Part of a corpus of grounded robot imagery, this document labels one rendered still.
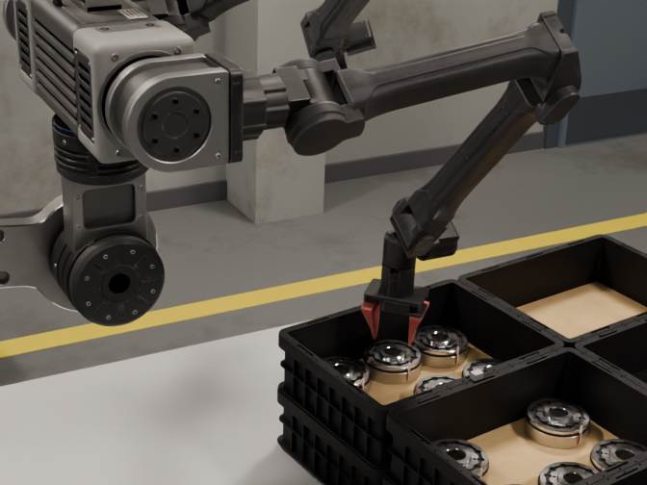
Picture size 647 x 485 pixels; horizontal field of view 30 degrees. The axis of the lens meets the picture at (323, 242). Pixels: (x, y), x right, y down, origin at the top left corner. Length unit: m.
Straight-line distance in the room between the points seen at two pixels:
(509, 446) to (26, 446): 0.84
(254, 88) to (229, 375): 1.00
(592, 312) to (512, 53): 0.90
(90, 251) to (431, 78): 0.54
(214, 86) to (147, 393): 1.00
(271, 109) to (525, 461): 0.76
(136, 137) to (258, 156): 3.24
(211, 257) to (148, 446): 2.36
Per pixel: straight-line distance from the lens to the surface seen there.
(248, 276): 4.34
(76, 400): 2.32
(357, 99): 1.55
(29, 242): 1.83
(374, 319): 2.10
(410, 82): 1.58
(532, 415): 2.01
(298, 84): 1.52
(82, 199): 1.73
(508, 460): 1.95
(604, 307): 2.45
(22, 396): 2.34
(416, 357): 2.14
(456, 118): 5.44
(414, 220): 1.96
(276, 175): 4.72
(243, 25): 4.62
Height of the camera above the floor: 1.92
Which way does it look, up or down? 25 degrees down
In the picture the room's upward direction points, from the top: 2 degrees clockwise
